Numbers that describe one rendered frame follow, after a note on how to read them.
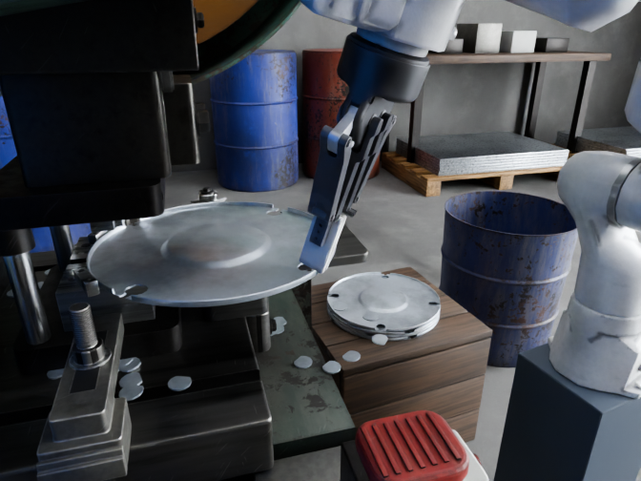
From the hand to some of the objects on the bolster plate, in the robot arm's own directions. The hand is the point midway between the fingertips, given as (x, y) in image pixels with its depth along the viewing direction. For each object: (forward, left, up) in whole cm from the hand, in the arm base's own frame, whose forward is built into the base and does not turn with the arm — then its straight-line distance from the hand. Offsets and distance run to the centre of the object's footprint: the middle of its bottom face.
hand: (321, 239), depth 52 cm
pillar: (+28, -7, -8) cm, 30 cm away
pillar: (+26, -23, -8) cm, 36 cm away
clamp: (+24, +3, -12) cm, 26 cm away
